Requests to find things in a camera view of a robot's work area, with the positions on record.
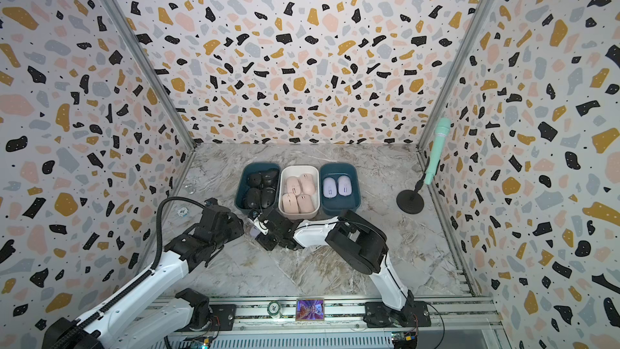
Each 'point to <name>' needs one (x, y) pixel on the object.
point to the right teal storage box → (334, 207)
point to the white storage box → (297, 170)
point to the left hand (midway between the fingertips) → (244, 223)
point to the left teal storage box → (247, 168)
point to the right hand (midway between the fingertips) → (265, 233)
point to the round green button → (274, 308)
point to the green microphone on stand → (412, 201)
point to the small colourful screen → (309, 309)
